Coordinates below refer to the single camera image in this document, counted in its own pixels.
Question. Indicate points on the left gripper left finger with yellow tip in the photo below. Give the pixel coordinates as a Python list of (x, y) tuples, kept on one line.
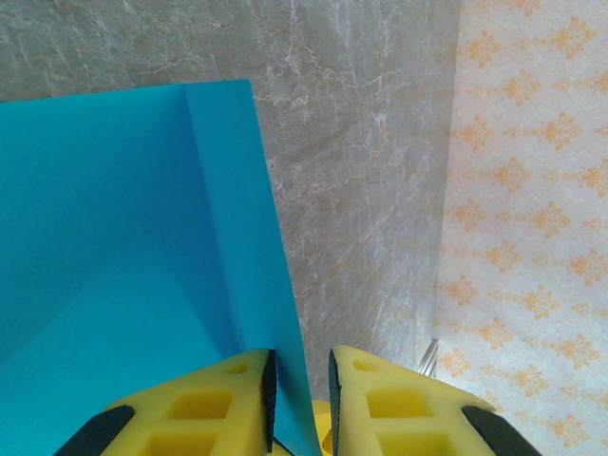
[(190, 418)]

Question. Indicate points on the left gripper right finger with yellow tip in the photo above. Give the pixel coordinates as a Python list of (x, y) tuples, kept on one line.
[(404, 418)]

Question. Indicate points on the blue paper sheet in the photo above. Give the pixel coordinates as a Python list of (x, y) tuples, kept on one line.
[(119, 214)]

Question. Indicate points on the aluminium table side rail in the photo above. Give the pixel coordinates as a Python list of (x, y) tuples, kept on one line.
[(428, 358)]

